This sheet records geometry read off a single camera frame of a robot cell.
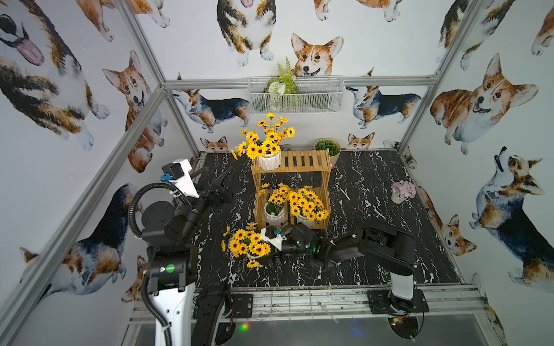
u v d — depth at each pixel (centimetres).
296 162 80
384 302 73
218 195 50
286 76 81
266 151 67
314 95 92
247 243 69
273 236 68
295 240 65
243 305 74
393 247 49
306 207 78
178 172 46
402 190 93
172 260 41
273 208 86
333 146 109
